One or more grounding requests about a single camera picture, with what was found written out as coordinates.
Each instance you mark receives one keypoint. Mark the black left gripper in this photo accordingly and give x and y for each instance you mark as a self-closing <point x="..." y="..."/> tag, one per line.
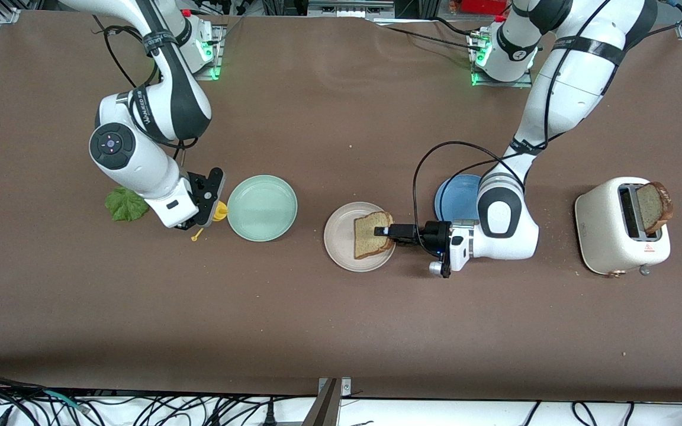
<point x="434" y="232"/>

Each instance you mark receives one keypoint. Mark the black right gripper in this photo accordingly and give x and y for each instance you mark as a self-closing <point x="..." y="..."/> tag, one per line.
<point x="186" y="223"/>

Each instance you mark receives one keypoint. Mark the yellow mustard squeeze bottle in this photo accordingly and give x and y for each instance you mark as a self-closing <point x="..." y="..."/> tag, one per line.
<point x="221" y="212"/>

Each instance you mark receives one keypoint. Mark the brown bread slice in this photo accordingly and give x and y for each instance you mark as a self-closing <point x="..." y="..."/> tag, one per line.
<point x="367" y="239"/>
<point x="652" y="207"/>

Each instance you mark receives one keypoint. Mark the green lettuce leaf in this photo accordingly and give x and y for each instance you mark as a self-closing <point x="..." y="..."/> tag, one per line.
<point x="122" y="206"/>

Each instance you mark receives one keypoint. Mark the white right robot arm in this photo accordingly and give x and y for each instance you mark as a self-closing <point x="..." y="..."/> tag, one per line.
<point x="125" y="157"/>

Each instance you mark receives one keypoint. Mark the mint green round plate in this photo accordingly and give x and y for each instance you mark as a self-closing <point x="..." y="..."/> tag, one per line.
<point x="261" y="208"/>

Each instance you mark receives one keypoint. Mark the beige round plate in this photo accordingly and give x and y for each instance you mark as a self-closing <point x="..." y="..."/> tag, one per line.
<point x="338" y="236"/>

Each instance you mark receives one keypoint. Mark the blue round plate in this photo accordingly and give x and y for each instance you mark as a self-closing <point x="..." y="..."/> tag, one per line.
<point x="456" y="195"/>

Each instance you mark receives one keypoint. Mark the white two-slot toaster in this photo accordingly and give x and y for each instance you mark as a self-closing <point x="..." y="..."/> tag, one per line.
<point x="598" y="231"/>

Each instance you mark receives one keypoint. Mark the black power plug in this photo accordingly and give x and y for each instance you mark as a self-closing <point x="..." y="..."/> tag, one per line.
<point x="269" y="417"/>

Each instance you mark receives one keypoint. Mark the red box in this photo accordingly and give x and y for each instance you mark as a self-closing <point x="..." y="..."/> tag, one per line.
<point x="483" y="6"/>

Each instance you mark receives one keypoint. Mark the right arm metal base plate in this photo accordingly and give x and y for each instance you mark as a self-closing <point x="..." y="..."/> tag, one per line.
<point x="218" y="59"/>

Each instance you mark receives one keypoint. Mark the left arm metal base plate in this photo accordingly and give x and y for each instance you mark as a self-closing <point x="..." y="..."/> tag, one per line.
<point x="504" y="84"/>

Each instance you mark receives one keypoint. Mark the grey aluminium post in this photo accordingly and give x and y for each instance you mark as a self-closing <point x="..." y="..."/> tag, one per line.
<point x="329" y="408"/>

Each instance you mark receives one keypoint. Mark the grey metal bracket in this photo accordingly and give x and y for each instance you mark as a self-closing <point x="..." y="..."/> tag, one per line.
<point x="347" y="7"/>

